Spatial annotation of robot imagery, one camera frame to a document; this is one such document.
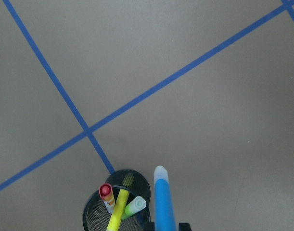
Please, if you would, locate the black mesh pen cup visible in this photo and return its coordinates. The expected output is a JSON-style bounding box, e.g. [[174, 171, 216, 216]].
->
[[82, 169, 151, 231]]

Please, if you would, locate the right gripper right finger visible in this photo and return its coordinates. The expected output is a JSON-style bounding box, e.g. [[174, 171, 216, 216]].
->
[[178, 223, 192, 231]]

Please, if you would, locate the blue marker pen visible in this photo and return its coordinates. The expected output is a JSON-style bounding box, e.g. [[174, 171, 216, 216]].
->
[[153, 166, 177, 231]]

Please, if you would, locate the green marker pen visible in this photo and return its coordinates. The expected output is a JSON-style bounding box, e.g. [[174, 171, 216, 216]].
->
[[121, 196, 147, 220]]

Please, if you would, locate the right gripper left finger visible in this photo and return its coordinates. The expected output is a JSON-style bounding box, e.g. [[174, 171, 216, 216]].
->
[[143, 222, 155, 231]]

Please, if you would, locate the red marker pen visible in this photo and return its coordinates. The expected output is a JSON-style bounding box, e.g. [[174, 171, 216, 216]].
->
[[99, 183, 115, 214]]

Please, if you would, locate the yellow highlighter pen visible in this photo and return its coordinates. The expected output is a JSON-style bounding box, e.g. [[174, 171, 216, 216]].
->
[[106, 172, 135, 231]]

